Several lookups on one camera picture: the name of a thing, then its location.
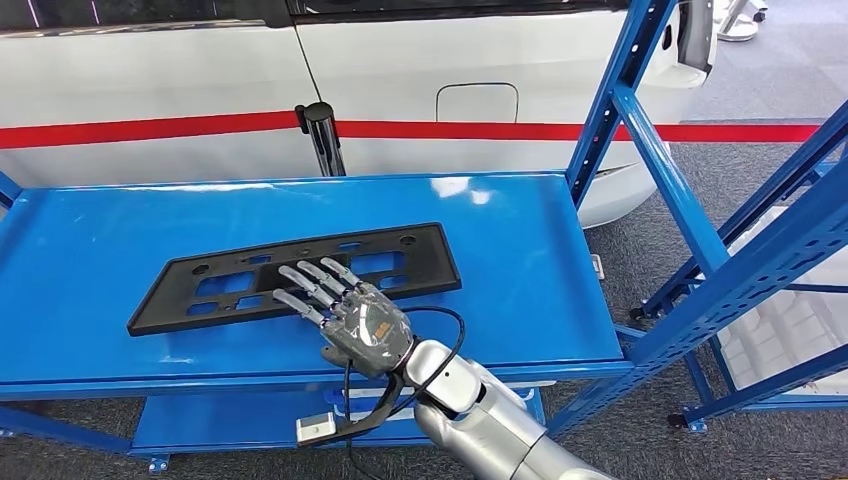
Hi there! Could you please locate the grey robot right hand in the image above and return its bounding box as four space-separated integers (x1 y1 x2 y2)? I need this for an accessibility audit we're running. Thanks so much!
272 256 415 380

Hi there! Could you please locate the blue metal shelf rack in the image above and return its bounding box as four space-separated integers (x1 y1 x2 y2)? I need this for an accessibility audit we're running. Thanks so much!
0 0 848 475
629 99 848 435

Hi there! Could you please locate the white car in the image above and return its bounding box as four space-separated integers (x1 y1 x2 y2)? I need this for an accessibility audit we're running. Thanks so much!
0 0 720 230

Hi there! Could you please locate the white stand base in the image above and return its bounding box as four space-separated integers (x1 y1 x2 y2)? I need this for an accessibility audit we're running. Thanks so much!
714 0 770 43

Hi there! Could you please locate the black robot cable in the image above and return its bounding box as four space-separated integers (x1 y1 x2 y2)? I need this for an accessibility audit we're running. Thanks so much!
390 305 466 419
343 357 382 480

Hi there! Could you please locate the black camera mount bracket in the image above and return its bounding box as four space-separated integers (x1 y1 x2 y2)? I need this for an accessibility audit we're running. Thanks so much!
298 374 407 448

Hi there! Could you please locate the black stanchion post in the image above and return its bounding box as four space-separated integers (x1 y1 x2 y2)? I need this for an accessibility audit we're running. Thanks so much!
294 101 348 178

